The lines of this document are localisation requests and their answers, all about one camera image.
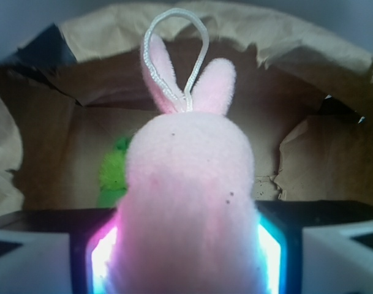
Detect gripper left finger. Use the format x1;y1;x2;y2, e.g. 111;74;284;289
0;208;116;293

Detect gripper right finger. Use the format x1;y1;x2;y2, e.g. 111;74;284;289
257;200;373;293

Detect pink plush bunny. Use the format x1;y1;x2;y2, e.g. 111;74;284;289
105;9;269;293

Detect green plush turtle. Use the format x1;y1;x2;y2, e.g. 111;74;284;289
97;137;132;208

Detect brown paper bag box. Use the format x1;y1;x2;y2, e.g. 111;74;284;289
0;1;373;215

